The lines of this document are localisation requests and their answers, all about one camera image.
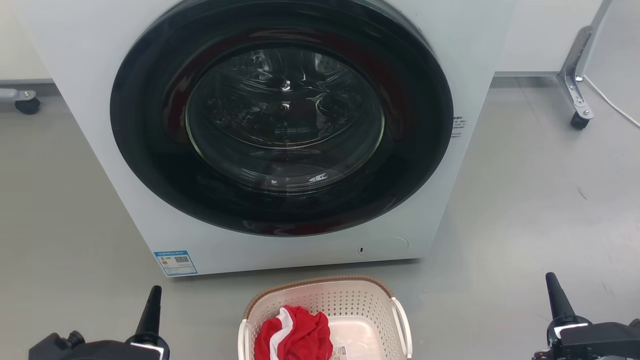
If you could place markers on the short grey metal bracket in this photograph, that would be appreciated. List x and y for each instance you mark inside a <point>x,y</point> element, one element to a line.
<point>16,94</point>

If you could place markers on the white front-load washing machine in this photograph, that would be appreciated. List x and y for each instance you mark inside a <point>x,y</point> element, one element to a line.
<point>90,150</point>

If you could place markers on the blue energy label sticker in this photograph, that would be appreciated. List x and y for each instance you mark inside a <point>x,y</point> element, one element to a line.
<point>175,263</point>

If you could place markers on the small printed warning label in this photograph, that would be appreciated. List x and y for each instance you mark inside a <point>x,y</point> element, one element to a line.
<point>458,126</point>

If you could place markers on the black caster wheel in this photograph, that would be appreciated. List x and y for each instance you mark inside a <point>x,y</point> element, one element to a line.
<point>580,121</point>
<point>28,105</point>

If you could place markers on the cream perforated plastic laundry basket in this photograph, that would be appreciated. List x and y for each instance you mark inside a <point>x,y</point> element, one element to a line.
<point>359,305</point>

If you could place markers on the red and white garment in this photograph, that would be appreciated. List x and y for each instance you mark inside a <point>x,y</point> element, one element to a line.
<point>304,335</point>

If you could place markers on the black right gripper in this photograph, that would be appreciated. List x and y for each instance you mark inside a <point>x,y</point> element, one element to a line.
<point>595,342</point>

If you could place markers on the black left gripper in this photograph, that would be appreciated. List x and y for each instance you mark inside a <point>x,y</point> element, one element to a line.
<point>100,351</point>

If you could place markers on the small white product tag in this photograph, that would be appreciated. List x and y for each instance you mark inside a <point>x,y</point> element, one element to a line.
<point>339,352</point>

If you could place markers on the tall grey metal stand leg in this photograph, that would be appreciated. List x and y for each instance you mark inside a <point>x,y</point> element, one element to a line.
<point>579,69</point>

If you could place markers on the round black washing machine door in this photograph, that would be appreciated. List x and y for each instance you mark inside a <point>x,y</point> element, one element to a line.
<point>150,150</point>

